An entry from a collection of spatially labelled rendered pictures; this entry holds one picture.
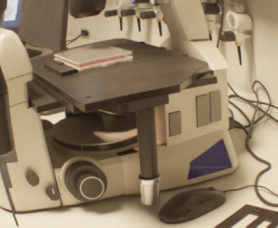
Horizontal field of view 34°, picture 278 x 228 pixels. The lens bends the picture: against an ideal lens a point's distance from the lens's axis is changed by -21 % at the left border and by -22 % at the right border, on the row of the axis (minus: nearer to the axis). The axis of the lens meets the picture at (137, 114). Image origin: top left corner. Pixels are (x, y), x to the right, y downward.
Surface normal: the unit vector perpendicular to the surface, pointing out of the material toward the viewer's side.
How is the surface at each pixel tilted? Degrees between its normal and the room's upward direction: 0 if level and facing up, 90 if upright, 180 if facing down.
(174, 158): 49
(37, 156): 90
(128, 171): 90
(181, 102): 90
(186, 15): 90
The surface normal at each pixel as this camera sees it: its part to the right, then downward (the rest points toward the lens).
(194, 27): 0.46, 0.24
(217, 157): 0.28, -0.45
